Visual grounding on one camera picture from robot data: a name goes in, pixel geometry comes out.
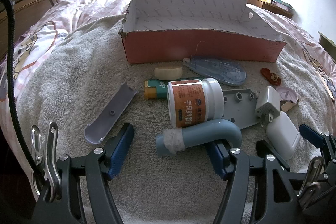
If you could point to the grey plastic plate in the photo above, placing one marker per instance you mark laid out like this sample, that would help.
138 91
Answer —
241 106

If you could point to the blue correction tape dispenser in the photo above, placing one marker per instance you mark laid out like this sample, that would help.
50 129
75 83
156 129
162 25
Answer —
223 70

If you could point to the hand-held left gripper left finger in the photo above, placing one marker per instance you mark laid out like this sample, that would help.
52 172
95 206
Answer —
120 151

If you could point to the grey curved plastic cover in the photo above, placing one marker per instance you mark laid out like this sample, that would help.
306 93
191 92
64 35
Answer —
113 106

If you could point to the white plastic case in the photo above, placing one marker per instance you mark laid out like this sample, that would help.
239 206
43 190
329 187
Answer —
283 137

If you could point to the white charger plug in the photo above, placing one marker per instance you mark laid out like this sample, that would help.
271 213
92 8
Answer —
267 100

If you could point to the white jar with orange label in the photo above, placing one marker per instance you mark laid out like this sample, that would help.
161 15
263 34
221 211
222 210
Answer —
210 98

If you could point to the pink printed quilt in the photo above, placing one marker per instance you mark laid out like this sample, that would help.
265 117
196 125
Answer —
78 8

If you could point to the beige towel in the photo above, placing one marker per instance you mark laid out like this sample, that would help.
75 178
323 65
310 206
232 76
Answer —
78 69

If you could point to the beige oval soap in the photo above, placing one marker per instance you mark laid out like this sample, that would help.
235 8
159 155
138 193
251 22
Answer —
168 73

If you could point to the small wooden piece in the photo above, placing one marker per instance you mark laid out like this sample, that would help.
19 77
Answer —
286 107

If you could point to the red-brown clip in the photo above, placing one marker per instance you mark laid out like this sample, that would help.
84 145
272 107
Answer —
267 74

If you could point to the red cardboard box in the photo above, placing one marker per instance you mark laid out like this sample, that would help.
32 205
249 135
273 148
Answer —
183 48

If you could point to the green tube with yellow cap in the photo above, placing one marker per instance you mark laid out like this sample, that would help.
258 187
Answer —
157 88

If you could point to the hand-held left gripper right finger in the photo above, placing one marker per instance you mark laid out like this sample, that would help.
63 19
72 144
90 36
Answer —
217 161

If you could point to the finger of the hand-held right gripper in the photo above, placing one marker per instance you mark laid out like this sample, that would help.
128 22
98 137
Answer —
269 149
311 136

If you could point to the stack of books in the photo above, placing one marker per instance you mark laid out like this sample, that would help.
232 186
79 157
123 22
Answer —
283 4

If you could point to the blue pipe elbow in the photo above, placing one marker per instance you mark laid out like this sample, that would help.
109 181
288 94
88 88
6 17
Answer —
210 132

